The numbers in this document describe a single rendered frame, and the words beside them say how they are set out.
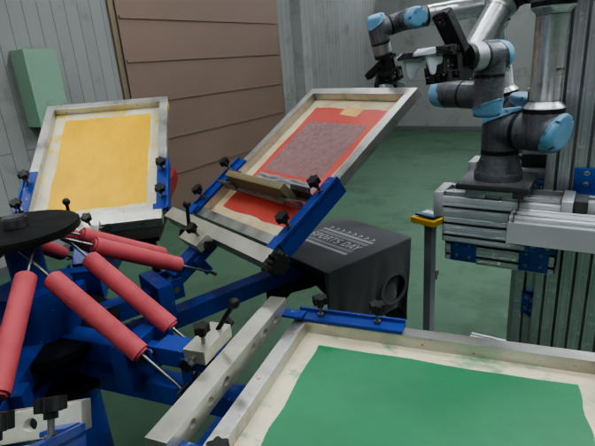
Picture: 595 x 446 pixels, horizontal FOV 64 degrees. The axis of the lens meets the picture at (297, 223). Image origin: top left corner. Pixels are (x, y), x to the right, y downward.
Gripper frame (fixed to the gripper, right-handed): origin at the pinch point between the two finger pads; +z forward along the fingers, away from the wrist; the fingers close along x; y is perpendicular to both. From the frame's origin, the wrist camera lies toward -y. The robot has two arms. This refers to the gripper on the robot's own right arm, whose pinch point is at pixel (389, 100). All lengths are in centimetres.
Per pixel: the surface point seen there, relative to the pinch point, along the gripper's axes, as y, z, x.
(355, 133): 14.2, -2.9, -36.0
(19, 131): -365, -4, -92
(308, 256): 5, 35, -68
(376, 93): 12.1, -11.1, -18.6
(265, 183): 9, -3, -76
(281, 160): -12, 2, -55
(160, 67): -419, 1, 84
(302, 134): -13.3, -1.9, -39.7
